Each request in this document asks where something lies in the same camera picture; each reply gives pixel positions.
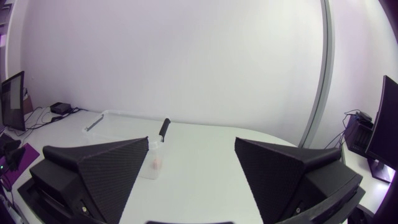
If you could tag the black equipment box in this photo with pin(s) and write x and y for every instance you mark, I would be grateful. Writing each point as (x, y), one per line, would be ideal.
(357, 137)

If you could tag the dark screen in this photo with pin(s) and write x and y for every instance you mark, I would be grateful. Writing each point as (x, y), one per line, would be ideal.
(13, 101)
(384, 124)

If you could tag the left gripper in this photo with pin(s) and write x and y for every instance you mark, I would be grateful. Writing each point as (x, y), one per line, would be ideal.
(14, 154)

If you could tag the clear plastic container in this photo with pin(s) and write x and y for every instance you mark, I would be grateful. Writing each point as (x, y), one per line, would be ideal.
(124, 126)

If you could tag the dark mat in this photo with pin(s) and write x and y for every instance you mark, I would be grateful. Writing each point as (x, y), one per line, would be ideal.
(26, 160)

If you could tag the black power brick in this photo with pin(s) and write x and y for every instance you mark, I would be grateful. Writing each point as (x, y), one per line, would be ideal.
(60, 108)

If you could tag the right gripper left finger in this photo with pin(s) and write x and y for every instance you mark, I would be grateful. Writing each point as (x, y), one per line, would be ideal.
(109, 174)

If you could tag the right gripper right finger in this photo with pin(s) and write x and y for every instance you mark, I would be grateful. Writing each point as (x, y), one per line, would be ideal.
(273, 174)

